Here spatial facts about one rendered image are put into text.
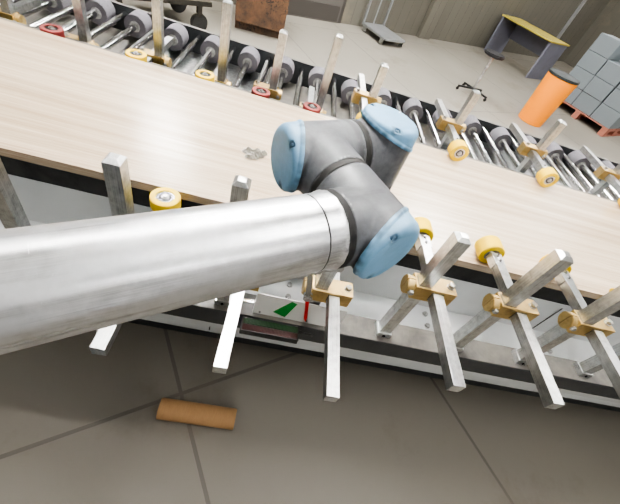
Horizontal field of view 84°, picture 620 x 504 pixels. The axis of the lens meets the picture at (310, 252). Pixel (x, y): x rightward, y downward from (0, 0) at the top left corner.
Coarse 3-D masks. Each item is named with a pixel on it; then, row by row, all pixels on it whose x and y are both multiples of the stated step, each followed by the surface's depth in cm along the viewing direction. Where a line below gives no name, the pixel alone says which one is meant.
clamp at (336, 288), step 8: (304, 280) 94; (336, 280) 95; (304, 288) 92; (312, 288) 91; (336, 288) 93; (352, 288) 95; (320, 296) 93; (336, 296) 93; (344, 296) 93; (352, 296) 93; (344, 304) 95
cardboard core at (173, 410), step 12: (168, 408) 135; (180, 408) 136; (192, 408) 137; (204, 408) 138; (216, 408) 140; (228, 408) 142; (168, 420) 135; (180, 420) 135; (192, 420) 136; (204, 420) 136; (216, 420) 137; (228, 420) 138
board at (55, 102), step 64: (0, 64) 113; (64, 64) 123; (128, 64) 135; (0, 128) 94; (64, 128) 101; (128, 128) 109; (192, 128) 118; (256, 128) 129; (192, 192) 98; (256, 192) 106; (448, 192) 137; (512, 192) 152; (576, 192) 170; (512, 256) 120; (576, 256) 131
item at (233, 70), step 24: (24, 24) 145; (96, 24) 190; (120, 24) 192; (168, 24) 190; (120, 48) 179; (240, 48) 197; (336, 72) 205; (288, 96) 196; (408, 96) 211; (480, 120) 219; (432, 144) 206; (504, 168) 180
